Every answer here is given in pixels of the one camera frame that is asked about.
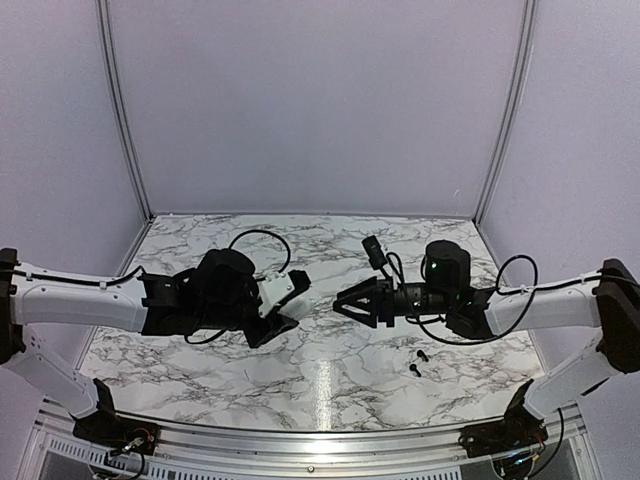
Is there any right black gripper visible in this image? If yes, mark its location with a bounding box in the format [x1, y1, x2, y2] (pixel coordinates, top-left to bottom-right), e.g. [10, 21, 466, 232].
[334, 275, 454, 328]

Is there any white earbud charging case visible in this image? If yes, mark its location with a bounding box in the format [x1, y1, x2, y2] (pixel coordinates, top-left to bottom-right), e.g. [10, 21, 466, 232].
[279, 292, 315, 322]

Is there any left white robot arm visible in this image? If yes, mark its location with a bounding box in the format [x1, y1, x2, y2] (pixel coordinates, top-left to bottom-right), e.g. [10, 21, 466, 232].
[1, 248, 311, 445]

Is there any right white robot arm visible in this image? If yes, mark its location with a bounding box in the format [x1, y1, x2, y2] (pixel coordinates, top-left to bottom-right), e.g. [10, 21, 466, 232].
[333, 240, 639, 448]

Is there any black earbud upper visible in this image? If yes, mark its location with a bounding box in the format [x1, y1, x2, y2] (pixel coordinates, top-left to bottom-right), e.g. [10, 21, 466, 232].
[416, 350, 429, 362]

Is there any black earbud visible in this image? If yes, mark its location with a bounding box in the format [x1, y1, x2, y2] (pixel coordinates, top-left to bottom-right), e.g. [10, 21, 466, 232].
[416, 350, 429, 362]
[409, 364, 422, 377]

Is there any black earbud lower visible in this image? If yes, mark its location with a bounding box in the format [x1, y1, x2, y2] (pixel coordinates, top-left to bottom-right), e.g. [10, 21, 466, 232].
[409, 364, 422, 377]

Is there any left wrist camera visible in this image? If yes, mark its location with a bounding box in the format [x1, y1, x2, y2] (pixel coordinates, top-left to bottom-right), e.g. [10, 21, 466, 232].
[258, 270, 311, 318]

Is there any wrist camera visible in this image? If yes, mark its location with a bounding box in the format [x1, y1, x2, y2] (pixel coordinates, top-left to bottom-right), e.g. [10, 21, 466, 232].
[258, 270, 311, 318]
[362, 235, 388, 271]

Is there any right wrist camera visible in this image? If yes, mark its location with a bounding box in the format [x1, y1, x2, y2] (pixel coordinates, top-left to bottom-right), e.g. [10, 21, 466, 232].
[362, 235, 388, 271]

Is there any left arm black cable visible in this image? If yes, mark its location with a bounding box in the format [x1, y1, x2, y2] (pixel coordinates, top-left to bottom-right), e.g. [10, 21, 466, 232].
[9, 228, 294, 345]

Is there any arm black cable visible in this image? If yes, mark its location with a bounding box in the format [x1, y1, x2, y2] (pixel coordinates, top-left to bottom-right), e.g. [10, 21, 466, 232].
[382, 251, 606, 346]
[9, 228, 294, 345]

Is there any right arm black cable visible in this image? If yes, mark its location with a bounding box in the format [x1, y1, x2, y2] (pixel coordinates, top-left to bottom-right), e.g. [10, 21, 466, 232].
[382, 251, 606, 346]

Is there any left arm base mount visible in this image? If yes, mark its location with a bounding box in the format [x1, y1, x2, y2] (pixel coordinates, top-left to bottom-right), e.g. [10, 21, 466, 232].
[71, 379, 160, 455]

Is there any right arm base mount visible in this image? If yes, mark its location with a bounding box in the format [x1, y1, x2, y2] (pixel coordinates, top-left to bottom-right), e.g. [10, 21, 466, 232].
[458, 380, 548, 458]

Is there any right aluminium corner post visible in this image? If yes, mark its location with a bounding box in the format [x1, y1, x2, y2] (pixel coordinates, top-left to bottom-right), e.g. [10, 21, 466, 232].
[473, 0, 539, 228]

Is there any aluminium corner post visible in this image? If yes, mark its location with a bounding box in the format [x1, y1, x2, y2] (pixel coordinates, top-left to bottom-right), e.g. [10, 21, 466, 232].
[95, 0, 154, 222]
[473, 0, 539, 228]

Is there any aluminium front frame rail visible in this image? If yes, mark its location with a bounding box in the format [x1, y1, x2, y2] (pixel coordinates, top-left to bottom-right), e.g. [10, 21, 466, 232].
[29, 409, 589, 480]

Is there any left aluminium corner post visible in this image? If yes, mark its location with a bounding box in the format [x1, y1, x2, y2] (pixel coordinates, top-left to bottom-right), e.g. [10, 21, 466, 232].
[95, 0, 154, 222]

